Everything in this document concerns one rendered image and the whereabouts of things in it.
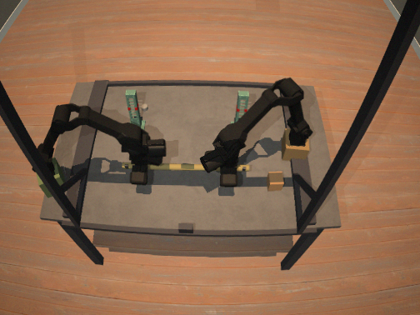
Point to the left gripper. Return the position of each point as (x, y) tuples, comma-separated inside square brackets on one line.
[(139, 174)]

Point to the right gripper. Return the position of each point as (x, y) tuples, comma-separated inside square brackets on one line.
[(227, 177)]

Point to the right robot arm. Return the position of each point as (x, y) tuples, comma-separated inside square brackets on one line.
[(234, 135)]

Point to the black metal frame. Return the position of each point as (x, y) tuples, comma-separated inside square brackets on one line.
[(397, 48)]

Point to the long yellow rod with olive band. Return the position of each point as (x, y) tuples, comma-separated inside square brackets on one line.
[(181, 167)]

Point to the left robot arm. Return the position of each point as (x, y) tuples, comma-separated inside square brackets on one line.
[(128, 135)]

